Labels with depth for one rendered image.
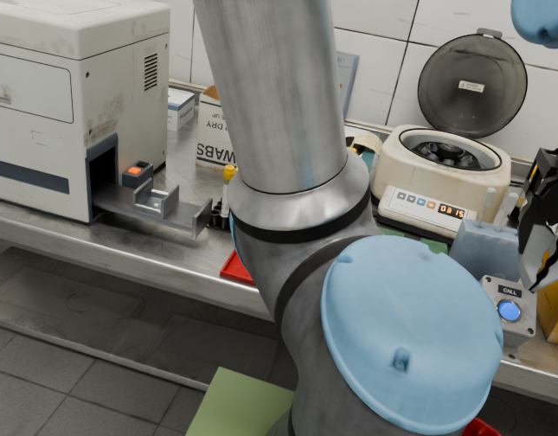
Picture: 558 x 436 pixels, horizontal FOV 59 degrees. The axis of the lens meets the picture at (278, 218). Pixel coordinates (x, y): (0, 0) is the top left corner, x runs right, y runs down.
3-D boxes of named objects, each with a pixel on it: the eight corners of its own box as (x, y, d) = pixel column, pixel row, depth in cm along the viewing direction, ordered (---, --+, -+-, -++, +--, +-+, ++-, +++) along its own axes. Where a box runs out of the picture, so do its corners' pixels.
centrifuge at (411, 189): (354, 216, 92) (369, 156, 86) (388, 163, 116) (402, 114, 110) (486, 259, 85) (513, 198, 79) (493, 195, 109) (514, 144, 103)
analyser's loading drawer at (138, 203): (73, 207, 77) (70, 176, 74) (96, 189, 83) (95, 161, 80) (195, 240, 74) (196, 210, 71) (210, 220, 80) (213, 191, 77)
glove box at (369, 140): (310, 193, 97) (318, 148, 92) (329, 150, 118) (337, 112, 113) (371, 208, 95) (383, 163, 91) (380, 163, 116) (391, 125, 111)
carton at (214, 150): (191, 164, 101) (195, 92, 93) (236, 123, 125) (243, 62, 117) (308, 193, 97) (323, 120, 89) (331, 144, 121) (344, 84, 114)
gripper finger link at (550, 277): (548, 274, 62) (580, 211, 57) (558, 303, 57) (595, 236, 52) (522, 267, 62) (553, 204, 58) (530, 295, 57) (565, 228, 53)
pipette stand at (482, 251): (445, 289, 76) (467, 234, 71) (441, 264, 82) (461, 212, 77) (511, 304, 75) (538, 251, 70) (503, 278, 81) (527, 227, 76)
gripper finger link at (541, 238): (522, 267, 62) (553, 204, 58) (530, 295, 57) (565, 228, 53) (497, 261, 63) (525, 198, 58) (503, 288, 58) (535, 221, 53)
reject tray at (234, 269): (219, 275, 71) (220, 271, 70) (234, 251, 76) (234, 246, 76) (264, 288, 70) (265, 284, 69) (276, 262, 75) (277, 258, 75)
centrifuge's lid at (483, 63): (436, 17, 100) (439, 20, 108) (400, 136, 110) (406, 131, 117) (548, 41, 94) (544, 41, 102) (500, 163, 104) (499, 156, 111)
